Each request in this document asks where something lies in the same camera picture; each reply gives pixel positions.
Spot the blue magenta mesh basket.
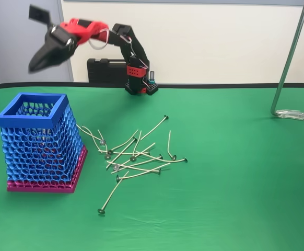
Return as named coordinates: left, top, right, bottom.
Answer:
left=0, top=93, right=89, bottom=194

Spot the black plastic tool case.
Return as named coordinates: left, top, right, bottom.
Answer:
left=86, top=58, right=132, bottom=85

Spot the bent chrome metal pole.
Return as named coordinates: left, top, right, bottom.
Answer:
left=270, top=0, right=304, bottom=120

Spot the clear plastic clamp piece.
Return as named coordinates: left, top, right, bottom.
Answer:
left=276, top=109, right=304, bottom=121

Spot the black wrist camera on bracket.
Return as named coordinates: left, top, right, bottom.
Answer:
left=28, top=4, right=54, bottom=29

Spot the white red servo cable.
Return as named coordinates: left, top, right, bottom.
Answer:
left=88, top=28, right=111, bottom=50

